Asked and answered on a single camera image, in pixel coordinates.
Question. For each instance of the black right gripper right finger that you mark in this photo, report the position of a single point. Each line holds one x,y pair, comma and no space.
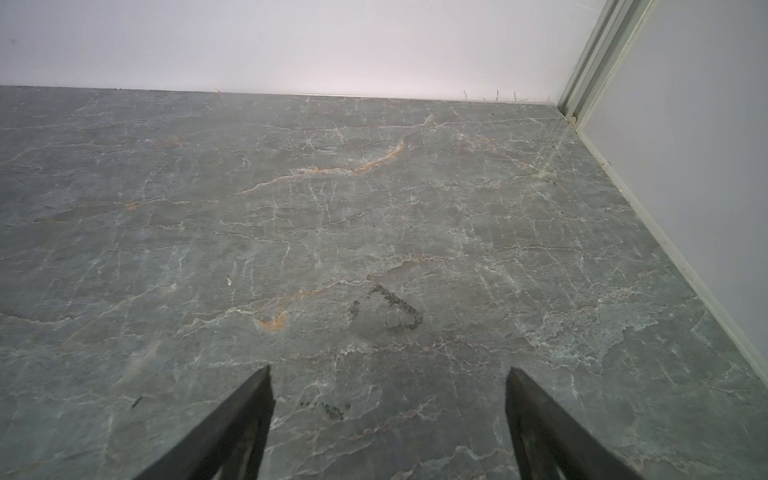
548,442

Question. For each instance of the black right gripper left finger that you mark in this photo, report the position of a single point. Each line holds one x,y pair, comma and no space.
229,443

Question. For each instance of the aluminium enclosure frame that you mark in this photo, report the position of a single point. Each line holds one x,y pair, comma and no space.
671,99

